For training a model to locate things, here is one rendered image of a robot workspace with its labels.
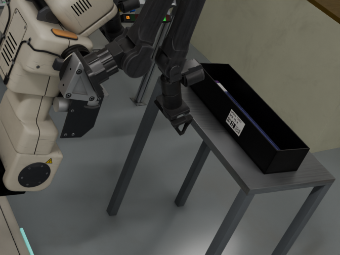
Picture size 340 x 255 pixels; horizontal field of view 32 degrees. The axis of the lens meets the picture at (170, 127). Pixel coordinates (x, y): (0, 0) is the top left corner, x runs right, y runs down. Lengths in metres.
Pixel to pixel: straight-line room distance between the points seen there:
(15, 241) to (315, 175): 1.16
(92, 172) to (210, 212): 0.66
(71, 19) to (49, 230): 1.38
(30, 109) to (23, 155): 0.15
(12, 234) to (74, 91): 0.91
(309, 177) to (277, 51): 2.09
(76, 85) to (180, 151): 2.06
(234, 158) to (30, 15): 0.95
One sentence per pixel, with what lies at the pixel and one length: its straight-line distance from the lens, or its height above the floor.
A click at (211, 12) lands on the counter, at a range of 4.75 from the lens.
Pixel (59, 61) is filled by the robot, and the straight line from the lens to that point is 1.54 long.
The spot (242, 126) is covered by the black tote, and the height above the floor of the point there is 0.87.
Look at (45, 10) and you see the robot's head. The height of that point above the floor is 1.27.
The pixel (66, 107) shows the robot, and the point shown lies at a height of 1.00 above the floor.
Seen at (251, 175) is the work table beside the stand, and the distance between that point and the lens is 2.14.
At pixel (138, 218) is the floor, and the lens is 2.98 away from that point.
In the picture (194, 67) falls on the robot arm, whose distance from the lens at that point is 1.71.
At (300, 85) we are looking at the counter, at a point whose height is 0.35.
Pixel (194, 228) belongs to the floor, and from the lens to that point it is 3.07.
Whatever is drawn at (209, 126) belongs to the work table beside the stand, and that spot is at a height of 0.80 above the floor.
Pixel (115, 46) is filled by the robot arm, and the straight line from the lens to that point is 1.57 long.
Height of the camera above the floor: 1.95
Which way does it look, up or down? 32 degrees down
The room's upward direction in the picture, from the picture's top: 23 degrees clockwise
